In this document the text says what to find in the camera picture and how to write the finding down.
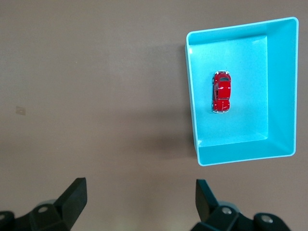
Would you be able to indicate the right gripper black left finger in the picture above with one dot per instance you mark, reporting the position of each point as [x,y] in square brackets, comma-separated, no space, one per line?
[69,209]

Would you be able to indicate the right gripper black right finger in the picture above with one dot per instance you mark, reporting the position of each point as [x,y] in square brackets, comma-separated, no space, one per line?
[209,209]

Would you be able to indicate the red beetle toy car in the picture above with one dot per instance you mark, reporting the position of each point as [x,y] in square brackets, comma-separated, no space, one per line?
[222,92]

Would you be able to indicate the blue plastic storage box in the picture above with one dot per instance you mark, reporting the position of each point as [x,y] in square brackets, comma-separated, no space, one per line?
[279,84]

